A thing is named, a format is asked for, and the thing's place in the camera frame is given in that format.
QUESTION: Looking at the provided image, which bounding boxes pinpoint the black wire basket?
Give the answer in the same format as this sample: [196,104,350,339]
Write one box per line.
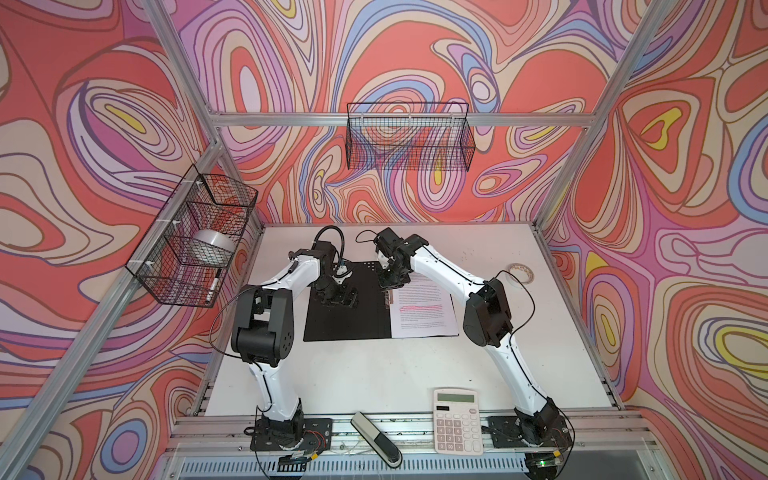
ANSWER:
[345,100,476,172]
[125,166,258,308]

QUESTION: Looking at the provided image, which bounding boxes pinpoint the grey black stapler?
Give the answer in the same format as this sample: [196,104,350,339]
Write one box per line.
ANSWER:
[350,412,403,469]

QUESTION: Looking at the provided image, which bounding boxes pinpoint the printed paper files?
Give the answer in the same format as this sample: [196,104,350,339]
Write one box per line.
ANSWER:
[389,275,459,339]

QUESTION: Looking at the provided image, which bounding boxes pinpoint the white tape roll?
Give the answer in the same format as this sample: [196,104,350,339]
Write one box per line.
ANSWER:
[506,263,535,285]

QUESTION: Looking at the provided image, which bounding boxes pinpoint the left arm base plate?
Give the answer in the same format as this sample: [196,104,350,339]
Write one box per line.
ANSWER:
[243,417,333,452]

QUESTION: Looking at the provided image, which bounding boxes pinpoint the blue file folder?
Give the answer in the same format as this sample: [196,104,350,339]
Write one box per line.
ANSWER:
[302,260,461,343]

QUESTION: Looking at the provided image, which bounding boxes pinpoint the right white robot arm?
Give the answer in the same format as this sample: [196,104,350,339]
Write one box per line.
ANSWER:
[374,228,564,446]

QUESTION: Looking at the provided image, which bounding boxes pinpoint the white desk calculator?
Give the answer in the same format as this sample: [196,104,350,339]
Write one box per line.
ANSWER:
[433,388,484,457]

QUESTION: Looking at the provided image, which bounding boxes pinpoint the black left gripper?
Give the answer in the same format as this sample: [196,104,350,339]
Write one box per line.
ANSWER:
[311,276,360,307]

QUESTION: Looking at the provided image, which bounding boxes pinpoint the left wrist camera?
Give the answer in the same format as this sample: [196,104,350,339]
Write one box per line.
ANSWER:
[333,260,353,283]

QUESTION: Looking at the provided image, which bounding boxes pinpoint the black wire basket back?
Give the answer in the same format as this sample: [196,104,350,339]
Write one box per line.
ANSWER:
[345,100,476,172]

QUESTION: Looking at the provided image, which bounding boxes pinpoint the marker pen in basket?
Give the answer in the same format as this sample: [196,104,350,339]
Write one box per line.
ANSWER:
[204,269,222,305]

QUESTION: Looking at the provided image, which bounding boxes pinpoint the black wire basket left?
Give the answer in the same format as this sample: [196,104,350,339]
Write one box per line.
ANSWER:
[125,166,258,308]

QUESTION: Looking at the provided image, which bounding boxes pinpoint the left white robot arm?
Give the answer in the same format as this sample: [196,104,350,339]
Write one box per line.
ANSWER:
[230,226,358,435]

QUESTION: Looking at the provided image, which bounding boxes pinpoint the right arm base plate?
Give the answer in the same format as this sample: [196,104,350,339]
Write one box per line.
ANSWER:
[482,415,574,450]

